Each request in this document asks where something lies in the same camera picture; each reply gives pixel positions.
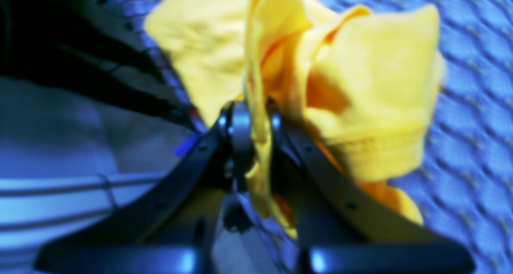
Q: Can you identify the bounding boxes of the blue fan-pattern tablecloth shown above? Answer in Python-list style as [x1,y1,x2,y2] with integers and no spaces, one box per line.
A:
[76,0,513,274]

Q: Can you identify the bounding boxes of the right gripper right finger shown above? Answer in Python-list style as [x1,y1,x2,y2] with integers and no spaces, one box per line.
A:
[267,99,473,266]

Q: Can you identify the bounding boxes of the yellow T-shirt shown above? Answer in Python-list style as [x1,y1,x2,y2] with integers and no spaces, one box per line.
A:
[143,0,445,239]

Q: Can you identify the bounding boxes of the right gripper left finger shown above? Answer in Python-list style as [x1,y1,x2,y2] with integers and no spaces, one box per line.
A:
[36,101,252,262]

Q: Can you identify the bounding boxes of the blue clamp handle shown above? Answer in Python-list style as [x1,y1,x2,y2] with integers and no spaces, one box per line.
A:
[173,133,202,157]

